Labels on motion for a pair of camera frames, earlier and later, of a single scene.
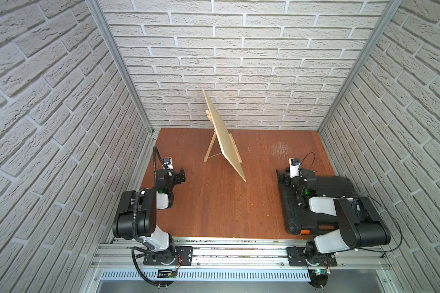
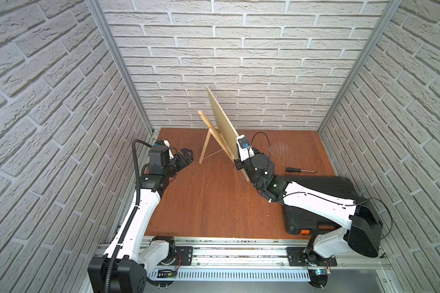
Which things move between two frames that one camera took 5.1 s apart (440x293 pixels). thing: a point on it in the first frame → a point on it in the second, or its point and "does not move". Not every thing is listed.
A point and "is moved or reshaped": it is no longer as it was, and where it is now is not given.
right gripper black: x=287 y=179 → x=238 y=163
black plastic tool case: x=302 y=221 does not move
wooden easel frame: x=213 y=138 is moved or reshaped
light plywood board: x=227 y=148 is moved or reshaped
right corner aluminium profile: x=392 y=10 does not move
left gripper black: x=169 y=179 → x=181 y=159
